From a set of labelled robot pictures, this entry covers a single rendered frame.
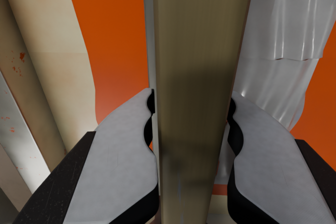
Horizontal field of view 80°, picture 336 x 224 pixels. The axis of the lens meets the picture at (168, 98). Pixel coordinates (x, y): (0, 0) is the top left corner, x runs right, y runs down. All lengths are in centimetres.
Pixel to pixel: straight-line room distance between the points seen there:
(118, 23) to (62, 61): 7
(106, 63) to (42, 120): 9
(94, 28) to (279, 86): 17
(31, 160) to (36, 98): 7
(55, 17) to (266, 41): 17
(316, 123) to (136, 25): 20
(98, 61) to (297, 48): 17
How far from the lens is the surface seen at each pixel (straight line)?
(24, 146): 25
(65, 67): 21
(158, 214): 25
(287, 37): 19
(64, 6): 19
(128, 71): 19
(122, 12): 18
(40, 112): 24
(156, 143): 18
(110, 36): 18
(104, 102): 22
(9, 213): 35
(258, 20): 18
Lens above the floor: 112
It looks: 57 degrees down
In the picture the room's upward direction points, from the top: 174 degrees counter-clockwise
